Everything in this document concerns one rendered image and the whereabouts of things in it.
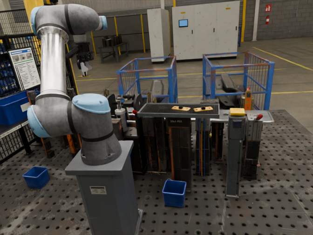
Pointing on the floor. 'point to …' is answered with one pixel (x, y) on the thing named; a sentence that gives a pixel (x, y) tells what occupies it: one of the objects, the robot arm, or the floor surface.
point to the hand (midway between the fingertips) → (84, 73)
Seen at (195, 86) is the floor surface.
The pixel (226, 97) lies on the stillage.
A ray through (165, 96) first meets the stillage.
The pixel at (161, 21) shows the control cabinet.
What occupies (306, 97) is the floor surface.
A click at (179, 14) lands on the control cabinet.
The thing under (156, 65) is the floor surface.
